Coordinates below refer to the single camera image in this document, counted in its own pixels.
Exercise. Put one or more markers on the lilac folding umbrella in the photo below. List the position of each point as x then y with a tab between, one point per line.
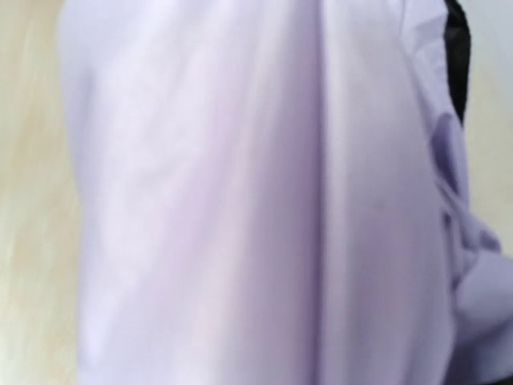
276	192

